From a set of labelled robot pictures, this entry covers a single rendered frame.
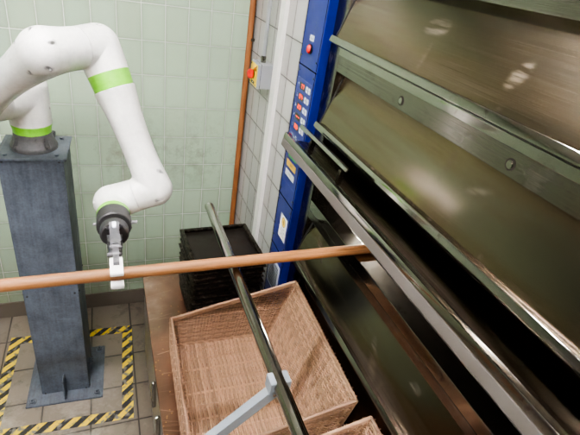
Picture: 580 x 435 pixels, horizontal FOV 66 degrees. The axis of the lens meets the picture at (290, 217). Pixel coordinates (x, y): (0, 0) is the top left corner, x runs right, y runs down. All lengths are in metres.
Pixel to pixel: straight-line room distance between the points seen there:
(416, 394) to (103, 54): 1.20
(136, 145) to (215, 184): 1.15
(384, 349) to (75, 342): 1.43
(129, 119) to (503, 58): 0.97
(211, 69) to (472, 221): 1.61
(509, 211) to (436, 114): 0.27
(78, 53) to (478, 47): 0.96
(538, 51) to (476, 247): 0.36
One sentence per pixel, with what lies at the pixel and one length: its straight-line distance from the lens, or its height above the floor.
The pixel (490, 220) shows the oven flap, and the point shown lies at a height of 1.54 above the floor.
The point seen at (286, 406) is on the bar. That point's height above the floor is 1.17.
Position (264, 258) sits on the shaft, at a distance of 1.21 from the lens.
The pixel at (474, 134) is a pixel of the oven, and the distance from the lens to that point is 0.95.
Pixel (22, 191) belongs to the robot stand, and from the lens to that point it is 1.80.
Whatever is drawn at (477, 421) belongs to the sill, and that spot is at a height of 1.17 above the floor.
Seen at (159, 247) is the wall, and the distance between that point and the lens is 2.64.
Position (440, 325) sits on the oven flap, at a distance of 0.83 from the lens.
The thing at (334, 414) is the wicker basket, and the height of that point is 0.81.
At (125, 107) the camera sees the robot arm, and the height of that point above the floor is 1.47.
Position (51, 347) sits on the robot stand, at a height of 0.31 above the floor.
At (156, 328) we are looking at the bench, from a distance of 1.88.
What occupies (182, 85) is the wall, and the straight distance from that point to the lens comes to 2.26.
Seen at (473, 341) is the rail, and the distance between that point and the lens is 0.78.
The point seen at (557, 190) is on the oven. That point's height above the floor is 1.65.
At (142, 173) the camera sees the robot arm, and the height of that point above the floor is 1.30.
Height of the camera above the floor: 1.91
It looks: 30 degrees down
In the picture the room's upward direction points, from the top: 10 degrees clockwise
